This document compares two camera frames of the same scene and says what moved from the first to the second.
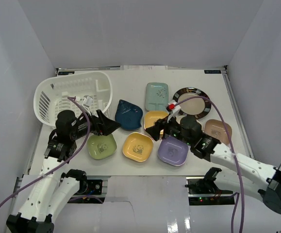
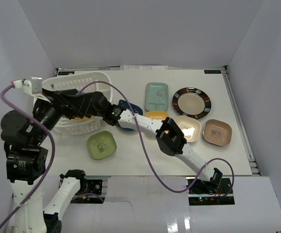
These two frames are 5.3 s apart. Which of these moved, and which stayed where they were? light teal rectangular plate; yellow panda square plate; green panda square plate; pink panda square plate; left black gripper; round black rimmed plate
Moved: yellow panda square plate; left black gripper
Stayed: round black rimmed plate; light teal rectangular plate; green panda square plate; pink panda square plate
